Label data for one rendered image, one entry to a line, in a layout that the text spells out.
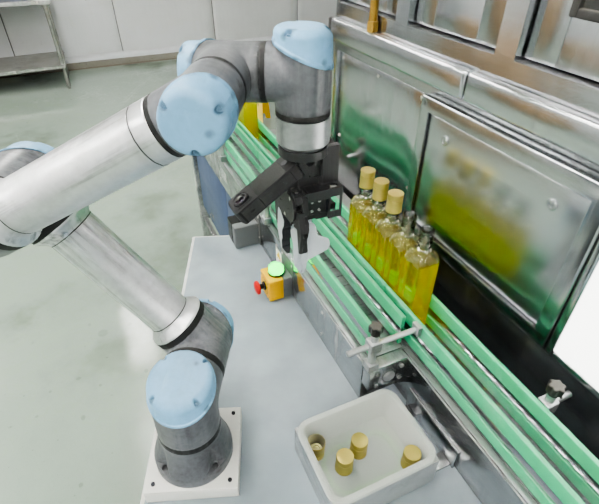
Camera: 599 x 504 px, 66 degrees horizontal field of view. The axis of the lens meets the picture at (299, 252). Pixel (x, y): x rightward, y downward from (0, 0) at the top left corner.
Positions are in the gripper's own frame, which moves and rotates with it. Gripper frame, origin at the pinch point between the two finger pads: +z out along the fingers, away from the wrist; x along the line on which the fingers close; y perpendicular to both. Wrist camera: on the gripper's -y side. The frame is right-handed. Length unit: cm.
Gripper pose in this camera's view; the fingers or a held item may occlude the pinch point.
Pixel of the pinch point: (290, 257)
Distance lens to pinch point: 76.6
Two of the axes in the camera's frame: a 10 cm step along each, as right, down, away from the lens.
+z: 0.0, 7.9, 6.1
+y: 9.1, -2.5, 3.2
